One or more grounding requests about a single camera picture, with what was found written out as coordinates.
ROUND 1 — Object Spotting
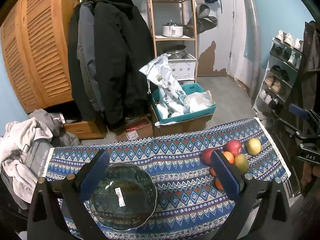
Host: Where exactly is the large orange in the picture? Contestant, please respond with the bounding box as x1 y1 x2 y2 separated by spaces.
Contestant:
215 178 224 191

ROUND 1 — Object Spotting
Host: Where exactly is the small tangerine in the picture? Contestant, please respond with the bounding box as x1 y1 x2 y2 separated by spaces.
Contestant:
209 167 216 177

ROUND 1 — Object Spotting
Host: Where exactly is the orange persimmon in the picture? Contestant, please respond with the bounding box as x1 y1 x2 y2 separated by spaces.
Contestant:
223 151 234 164

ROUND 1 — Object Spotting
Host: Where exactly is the dark red apple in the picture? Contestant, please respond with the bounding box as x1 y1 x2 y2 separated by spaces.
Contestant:
200 148 216 166

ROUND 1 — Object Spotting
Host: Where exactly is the person's right hand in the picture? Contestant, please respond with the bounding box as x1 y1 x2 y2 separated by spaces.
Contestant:
301 162 320 188

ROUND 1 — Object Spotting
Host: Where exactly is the dark glass bowl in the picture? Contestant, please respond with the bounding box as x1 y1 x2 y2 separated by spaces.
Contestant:
88 163 158 231

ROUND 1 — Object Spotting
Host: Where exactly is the patterned blue tablecloth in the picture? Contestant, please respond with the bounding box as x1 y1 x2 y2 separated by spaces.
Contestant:
46 118 291 239

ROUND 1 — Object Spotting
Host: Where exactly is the wooden drawer box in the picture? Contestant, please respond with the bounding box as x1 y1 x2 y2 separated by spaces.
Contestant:
63 121 107 140

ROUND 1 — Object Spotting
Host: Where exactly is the shoe rack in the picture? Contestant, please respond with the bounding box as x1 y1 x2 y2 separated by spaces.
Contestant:
253 30 303 128

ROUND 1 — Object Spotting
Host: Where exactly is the pile of grey clothes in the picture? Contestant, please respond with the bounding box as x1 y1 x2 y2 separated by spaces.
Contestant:
1 109 81 210

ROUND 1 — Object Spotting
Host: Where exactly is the small flat cardboard box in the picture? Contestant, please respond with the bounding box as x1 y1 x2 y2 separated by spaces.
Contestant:
114 116 153 141

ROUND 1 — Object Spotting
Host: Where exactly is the clear plastic bag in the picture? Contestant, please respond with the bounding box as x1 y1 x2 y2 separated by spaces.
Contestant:
184 90 214 114

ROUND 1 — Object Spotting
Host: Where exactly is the brown cardboard box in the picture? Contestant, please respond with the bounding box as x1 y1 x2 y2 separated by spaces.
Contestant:
150 106 213 137

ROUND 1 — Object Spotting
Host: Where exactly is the teal cardboard box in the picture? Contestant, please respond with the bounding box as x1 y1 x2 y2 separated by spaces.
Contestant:
151 83 216 126

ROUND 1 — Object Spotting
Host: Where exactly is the white patterned storage box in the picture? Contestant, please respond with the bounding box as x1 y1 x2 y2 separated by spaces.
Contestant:
168 54 197 81

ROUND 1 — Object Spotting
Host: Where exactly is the white printed rice bag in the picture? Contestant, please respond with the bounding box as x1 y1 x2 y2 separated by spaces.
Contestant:
139 54 188 119

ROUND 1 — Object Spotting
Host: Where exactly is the black hanging coat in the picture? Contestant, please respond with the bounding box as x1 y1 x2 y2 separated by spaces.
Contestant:
67 0 154 130

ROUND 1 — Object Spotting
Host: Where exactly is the white cooking pot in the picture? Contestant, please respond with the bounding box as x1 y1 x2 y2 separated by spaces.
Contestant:
162 22 193 38

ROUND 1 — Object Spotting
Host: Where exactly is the wooden louvered wardrobe door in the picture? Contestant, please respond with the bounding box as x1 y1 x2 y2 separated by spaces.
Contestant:
1 0 77 113

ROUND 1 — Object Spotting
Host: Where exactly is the wooden shelf unit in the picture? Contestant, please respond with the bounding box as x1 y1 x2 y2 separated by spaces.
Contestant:
148 0 198 84

